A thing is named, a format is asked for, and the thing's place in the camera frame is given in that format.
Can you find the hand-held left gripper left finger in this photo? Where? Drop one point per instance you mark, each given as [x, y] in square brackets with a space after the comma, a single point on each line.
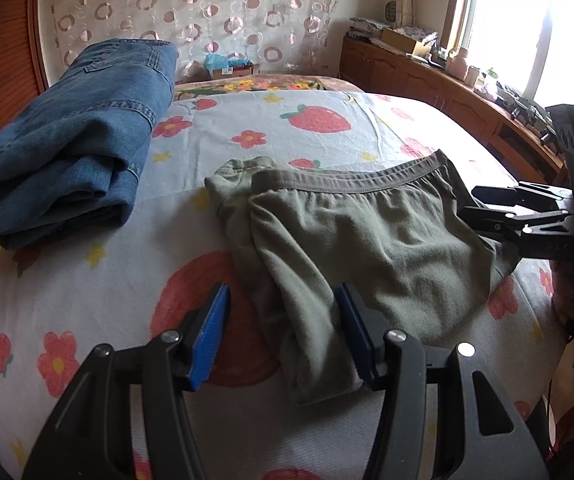
[212, 331]

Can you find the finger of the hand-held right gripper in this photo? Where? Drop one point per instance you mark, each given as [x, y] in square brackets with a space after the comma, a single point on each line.
[492, 222]
[512, 193]

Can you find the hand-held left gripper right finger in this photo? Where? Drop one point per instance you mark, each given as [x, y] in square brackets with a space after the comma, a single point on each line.
[354, 341]

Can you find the grey-green pants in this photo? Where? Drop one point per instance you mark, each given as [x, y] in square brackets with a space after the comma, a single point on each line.
[367, 240]

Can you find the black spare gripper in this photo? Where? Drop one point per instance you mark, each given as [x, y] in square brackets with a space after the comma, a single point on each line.
[529, 115]

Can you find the green cap bottle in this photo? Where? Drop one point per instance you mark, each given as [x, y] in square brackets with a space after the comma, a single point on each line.
[489, 84]

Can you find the white cup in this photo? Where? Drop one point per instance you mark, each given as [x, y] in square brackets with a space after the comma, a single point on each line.
[473, 77]

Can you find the pink kettle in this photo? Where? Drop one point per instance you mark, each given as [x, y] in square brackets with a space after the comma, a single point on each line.
[459, 62]

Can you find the wooden cabinet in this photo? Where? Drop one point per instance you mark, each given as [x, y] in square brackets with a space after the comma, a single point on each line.
[417, 80]

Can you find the window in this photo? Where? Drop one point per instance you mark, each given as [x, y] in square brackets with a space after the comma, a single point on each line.
[517, 20]

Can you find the flat cardboard box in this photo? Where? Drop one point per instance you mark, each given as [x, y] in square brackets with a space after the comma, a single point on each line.
[404, 42]

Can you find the strawberry print bed sheet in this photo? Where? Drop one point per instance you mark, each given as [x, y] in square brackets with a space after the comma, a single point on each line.
[267, 125]

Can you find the small white fan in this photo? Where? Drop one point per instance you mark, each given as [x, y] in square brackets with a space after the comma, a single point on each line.
[392, 12]

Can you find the patterned cloth stack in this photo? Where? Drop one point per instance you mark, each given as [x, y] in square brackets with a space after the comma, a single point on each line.
[367, 27]

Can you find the blue denim jeans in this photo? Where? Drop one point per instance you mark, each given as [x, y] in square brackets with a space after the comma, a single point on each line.
[82, 135]

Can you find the floral blanket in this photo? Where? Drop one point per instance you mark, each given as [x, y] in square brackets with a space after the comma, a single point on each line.
[267, 82]

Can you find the circle pattern wall curtain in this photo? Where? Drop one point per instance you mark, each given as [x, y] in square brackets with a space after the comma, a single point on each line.
[192, 10]

